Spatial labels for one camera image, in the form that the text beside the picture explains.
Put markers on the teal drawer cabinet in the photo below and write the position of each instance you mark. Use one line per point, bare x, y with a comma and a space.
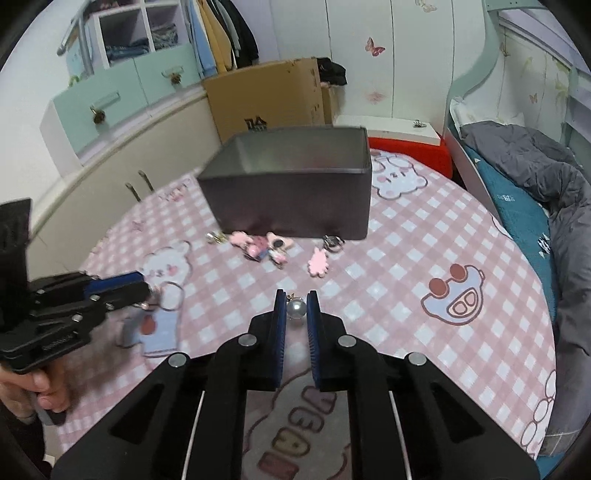
124, 97

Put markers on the folded grey clothes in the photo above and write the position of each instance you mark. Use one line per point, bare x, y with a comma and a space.
165, 36

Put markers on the pearl pendant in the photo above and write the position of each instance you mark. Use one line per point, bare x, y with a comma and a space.
296, 308

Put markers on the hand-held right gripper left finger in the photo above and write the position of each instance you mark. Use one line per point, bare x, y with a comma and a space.
280, 341

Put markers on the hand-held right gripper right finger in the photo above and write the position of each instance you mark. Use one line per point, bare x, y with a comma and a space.
314, 341

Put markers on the green plant ornament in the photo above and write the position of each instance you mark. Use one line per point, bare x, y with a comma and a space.
75, 81

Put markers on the teal board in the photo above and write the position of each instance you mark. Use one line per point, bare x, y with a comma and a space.
81, 60

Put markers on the white board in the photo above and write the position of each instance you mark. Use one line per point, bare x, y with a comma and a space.
392, 128

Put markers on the grey metal tin box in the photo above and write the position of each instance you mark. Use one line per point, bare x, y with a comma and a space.
295, 198

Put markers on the person's left hand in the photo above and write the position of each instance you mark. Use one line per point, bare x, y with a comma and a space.
51, 387

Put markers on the purple white cubby shelf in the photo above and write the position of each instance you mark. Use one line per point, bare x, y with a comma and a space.
138, 23

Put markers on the white wardrobe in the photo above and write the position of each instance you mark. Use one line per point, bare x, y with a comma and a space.
415, 60

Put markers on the folded blue jeans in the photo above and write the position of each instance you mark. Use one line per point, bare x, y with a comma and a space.
127, 50

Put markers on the yellow shirt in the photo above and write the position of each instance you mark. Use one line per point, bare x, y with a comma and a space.
219, 41

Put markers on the tall cardboard box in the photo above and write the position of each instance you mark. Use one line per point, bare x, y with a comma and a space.
268, 101

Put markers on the pale butterfly sticker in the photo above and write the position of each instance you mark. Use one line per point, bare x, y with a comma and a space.
425, 4

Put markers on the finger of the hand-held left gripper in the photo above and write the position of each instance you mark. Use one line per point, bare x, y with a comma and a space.
127, 295
115, 280

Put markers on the teal bedsheet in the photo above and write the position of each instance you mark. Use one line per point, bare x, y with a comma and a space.
517, 207

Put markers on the red storage bench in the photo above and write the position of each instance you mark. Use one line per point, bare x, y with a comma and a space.
415, 157

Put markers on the faded pink butterfly sticker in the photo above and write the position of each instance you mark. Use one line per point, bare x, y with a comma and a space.
376, 96

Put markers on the silver clasp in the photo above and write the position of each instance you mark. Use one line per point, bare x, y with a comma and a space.
216, 237
333, 243

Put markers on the white low cabinet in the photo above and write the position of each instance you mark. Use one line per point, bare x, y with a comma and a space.
138, 157

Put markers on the light blue shirt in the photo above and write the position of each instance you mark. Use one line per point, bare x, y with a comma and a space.
203, 46

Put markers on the pine cone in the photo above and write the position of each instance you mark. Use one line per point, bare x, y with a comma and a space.
99, 115
175, 78

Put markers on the small cardboard box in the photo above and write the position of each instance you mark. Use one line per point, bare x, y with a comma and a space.
331, 104

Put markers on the black jacket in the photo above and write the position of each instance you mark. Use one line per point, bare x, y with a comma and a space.
244, 41

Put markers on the grey duvet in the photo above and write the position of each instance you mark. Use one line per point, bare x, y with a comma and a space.
568, 198

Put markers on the person's left forearm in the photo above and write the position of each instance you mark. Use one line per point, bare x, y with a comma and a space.
18, 445

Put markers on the small pink bear charm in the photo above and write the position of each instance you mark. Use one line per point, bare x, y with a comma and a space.
240, 238

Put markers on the pink checkered tablecloth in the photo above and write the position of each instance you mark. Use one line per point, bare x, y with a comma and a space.
415, 230

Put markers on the grey metal handrail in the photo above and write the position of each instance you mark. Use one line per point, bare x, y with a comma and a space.
74, 27

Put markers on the black cloth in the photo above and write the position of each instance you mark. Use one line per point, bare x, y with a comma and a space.
331, 71

